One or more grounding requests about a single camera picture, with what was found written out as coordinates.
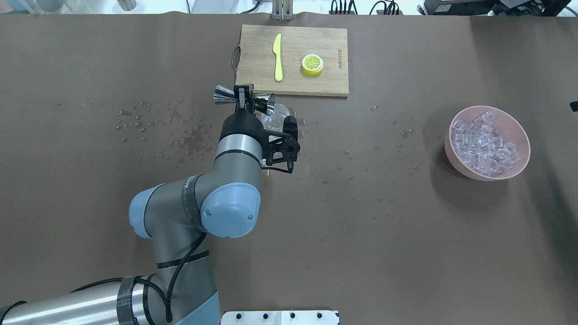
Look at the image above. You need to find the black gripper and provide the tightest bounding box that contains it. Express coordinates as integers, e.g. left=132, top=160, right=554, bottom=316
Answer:
left=219, top=84, right=268, bottom=141

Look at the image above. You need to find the steel cocktail jigger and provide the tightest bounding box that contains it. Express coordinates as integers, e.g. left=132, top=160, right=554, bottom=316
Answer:
left=213, top=84, right=276, bottom=116

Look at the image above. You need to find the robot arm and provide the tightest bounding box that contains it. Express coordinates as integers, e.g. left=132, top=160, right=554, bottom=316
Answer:
left=1, top=85, right=275, bottom=325

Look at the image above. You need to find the clear wine glass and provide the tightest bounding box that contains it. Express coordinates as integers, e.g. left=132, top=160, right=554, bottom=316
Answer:
left=260, top=103, right=291, bottom=132

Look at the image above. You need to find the clear ice cubes pile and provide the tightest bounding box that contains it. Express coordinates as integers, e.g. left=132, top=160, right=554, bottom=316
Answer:
left=449, top=110, right=522, bottom=177

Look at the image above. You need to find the bamboo cutting board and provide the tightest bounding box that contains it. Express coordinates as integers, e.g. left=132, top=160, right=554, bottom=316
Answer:
left=236, top=24, right=350, bottom=98

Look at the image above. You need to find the yellow plastic knife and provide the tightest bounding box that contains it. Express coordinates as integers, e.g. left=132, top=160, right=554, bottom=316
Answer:
left=272, top=33, right=283, bottom=82

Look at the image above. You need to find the yellow lemon slice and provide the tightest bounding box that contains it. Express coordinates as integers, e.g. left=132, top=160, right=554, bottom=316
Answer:
left=301, top=54, right=324, bottom=76

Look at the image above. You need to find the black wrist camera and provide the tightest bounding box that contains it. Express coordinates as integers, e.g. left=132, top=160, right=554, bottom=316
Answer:
left=261, top=116, right=301, bottom=174

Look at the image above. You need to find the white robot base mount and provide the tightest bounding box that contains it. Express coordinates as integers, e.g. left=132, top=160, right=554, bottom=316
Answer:
left=220, top=310, right=340, bottom=325

